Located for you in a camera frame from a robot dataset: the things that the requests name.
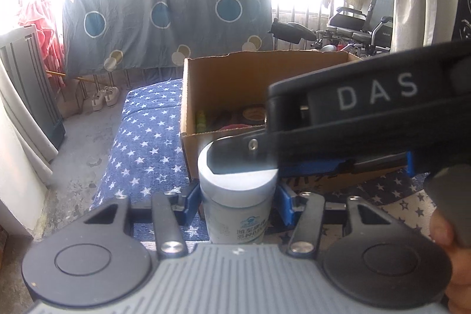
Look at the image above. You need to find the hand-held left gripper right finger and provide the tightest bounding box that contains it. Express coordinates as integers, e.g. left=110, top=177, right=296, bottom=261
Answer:
left=276, top=185, right=402, bottom=258

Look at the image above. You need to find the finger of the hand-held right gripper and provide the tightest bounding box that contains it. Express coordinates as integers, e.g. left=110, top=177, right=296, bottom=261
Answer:
left=205, top=132, right=281, bottom=175
left=280, top=151, right=415, bottom=178

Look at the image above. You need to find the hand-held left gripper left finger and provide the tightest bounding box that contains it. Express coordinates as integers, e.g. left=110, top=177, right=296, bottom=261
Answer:
left=84, top=183, right=201, bottom=261

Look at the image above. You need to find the pink collapsible bowl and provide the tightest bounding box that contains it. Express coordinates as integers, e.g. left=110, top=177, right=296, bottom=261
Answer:
left=221, top=121, right=251, bottom=131

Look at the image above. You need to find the white supplement bottle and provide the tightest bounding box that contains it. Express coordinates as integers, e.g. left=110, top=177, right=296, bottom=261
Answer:
left=198, top=145, right=279, bottom=245

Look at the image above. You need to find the black tape roll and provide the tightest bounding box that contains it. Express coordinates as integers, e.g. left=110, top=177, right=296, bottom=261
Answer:
left=241, top=105, right=268, bottom=123

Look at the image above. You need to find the brown cardboard box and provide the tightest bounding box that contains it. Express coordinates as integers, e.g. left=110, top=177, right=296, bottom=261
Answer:
left=180, top=50, right=405, bottom=194

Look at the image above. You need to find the person's right hand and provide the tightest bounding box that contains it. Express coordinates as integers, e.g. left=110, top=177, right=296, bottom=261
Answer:
left=429, top=211, right=471, bottom=314

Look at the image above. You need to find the star-printed blanket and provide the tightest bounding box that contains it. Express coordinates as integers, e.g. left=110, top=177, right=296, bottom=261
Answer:
left=90, top=79, right=444, bottom=248

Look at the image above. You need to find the black wheelchair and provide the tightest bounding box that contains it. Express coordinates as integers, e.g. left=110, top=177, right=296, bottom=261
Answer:
left=326, top=0, right=397, bottom=56

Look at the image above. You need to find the black padded seat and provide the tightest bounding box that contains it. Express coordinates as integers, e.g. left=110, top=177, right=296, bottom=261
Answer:
left=268, top=18, right=319, bottom=43

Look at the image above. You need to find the white sneaker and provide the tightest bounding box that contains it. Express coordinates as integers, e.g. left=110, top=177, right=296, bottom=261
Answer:
left=90, top=89, right=107, bottom=112
left=104, top=86, right=120, bottom=107

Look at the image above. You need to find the grey-blue hanging bedsheet with circles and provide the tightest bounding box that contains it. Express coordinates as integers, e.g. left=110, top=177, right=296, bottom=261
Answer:
left=62, top=0, right=275, bottom=78

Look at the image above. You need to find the wooden pole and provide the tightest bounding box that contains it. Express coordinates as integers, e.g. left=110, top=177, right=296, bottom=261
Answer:
left=46, top=69, right=97, bottom=84

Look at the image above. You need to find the white leaning board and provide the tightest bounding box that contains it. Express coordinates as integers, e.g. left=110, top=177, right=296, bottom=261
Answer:
left=0, top=58, right=54, bottom=187

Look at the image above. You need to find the grey ribbed panel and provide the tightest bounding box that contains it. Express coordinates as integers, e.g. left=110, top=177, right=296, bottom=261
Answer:
left=0, top=23, right=67, bottom=150

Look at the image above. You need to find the red hanging cloth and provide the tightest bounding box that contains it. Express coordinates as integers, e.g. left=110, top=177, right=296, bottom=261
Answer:
left=18, top=0, right=67, bottom=76

